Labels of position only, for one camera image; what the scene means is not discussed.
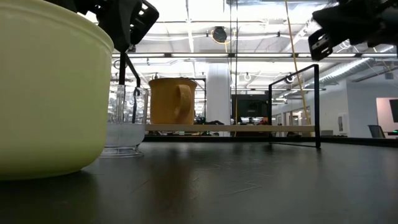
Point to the white pillar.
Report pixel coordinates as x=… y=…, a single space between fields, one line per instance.
x=219 y=99

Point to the black metal table frame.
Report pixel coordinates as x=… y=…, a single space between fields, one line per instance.
x=217 y=139

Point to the orange mug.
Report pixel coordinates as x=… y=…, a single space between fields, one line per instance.
x=169 y=101

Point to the yellow cup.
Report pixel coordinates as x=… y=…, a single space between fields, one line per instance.
x=53 y=93

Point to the small clear plastic cup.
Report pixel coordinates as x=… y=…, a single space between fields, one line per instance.
x=124 y=137

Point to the black wall monitor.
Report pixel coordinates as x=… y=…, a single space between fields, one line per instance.
x=250 y=107

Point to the grey office chair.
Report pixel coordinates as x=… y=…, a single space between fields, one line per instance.
x=376 y=131

